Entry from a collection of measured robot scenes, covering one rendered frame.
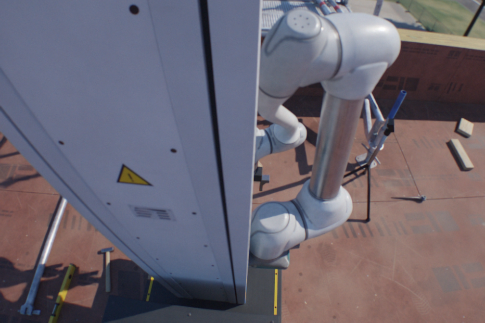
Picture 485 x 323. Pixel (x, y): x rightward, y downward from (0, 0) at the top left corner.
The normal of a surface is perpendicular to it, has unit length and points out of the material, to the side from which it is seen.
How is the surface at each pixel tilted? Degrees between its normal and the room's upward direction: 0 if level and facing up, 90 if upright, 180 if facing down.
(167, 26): 90
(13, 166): 0
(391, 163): 0
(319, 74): 108
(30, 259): 0
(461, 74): 90
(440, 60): 90
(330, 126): 85
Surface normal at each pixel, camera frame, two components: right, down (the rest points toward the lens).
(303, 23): -0.04, -0.29
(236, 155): -0.07, 0.76
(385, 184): 0.00, -0.65
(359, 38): 0.21, 0.09
